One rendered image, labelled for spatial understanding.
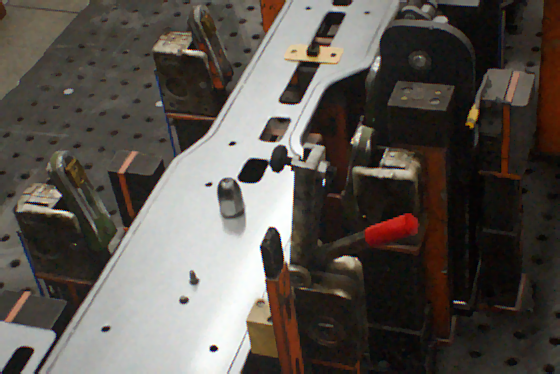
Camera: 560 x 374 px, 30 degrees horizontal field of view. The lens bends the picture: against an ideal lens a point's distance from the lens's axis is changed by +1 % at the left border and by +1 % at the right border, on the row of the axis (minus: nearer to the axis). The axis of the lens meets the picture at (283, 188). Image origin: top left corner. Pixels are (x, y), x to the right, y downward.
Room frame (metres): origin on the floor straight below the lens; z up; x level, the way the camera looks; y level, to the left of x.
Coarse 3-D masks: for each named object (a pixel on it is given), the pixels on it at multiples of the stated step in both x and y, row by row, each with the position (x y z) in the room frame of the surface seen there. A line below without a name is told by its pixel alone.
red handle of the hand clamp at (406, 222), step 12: (408, 216) 0.76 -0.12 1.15; (372, 228) 0.77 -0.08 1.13; (384, 228) 0.76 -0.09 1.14; (396, 228) 0.75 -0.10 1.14; (408, 228) 0.75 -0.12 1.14; (348, 240) 0.78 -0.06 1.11; (360, 240) 0.77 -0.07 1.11; (372, 240) 0.76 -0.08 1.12; (384, 240) 0.76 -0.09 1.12; (312, 252) 0.80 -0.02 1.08; (324, 252) 0.79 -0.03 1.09; (336, 252) 0.78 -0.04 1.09; (348, 252) 0.77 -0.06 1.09; (312, 264) 0.79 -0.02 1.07
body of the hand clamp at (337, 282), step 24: (336, 264) 0.80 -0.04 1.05; (360, 264) 0.80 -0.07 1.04; (312, 288) 0.77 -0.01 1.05; (336, 288) 0.77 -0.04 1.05; (360, 288) 0.79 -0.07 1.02; (312, 312) 0.77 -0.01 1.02; (336, 312) 0.76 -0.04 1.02; (360, 312) 0.78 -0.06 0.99; (312, 336) 0.77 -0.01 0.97; (336, 336) 0.77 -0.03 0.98; (360, 336) 0.78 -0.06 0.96; (312, 360) 0.78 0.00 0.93; (336, 360) 0.76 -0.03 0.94; (360, 360) 0.79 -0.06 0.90
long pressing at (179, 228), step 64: (320, 0) 1.43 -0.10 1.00; (384, 0) 1.40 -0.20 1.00; (256, 64) 1.29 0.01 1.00; (320, 64) 1.26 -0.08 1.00; (256, 128) 1.13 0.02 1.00; (192, 192) 1.02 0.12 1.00; (256, 192) 1.00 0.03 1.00; (128, 256) 0.92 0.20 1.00; (192, 256) 0.90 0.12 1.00; (256, 256) 0.89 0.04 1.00; (128, 320) 0.82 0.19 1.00; (192, 320) 0.80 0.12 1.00
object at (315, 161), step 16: (304, 144) 0.81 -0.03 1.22; (272, 160) 0.80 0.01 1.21; (288, 160) 0.80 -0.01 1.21; (304, 160) 0.80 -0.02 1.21; (320, 160) 0.79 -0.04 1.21; (304, 176) 0.78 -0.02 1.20; (320, 176) 0.78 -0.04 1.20; (304, 192) 0.78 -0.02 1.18; (320, 192) 0.80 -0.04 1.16; (304, 208) 0.78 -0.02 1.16; (320, 208) 0.81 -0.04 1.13; (304, 224) 0.78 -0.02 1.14; (304, 240) 0.78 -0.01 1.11; (304, 256) 0.78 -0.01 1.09
